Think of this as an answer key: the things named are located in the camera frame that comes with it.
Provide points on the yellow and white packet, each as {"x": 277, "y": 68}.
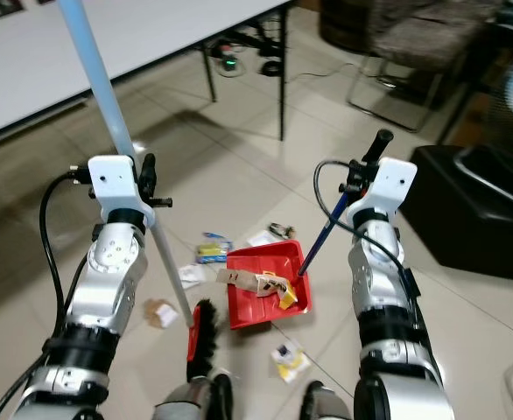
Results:
{"x": 291, "y": 363}

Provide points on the small metal clips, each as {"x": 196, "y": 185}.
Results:
{"x": 281, "y": 230}

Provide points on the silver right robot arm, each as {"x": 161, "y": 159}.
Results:
{"x": 388, "y": 297}

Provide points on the blue and yellow packet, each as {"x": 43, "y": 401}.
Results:
{"x": 213, "y": 249}

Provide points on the pale cardboard scrap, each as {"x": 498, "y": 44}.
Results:
{"x": 239, "y": 280}

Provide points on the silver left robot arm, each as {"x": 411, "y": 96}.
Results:
{"x": 108, "y": 289}

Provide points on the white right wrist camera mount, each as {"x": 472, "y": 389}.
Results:
{"x": 392, "y": 188}

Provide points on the black and yellow packet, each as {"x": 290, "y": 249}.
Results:
{"x": 272, "y": 283}

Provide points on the patterned cushion metal chair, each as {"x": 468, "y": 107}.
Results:
{"x": 423, "y": 39}

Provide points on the brown cardboard piece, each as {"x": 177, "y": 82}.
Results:
{"x": 161, "y": 313}

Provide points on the robot right leg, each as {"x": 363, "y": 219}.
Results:
{"x": 325, "y": 404}

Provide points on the large black box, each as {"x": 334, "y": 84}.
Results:
{"x": 467, "y": 210}

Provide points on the white paper scrap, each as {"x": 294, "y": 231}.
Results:
{"x": 191, "y": 276}

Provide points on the white paper slip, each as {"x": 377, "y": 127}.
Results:
{"x": 263, "y": 238}

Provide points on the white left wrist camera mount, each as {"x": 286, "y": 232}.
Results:
{"x": 115, "y": 188}

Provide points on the robot leg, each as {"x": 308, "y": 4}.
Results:
{"x": 195, "y": 401}
{"x": 325, "y": 404}

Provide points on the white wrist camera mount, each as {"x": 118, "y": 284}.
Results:
{"x": 392, "y": 188}
{"x": 115, "y": 188}

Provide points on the power strip green light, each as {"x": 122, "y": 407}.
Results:
{"x": 228, "y": 61}

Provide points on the robot left leg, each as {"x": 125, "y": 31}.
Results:
{"x": 195, "y": 401}

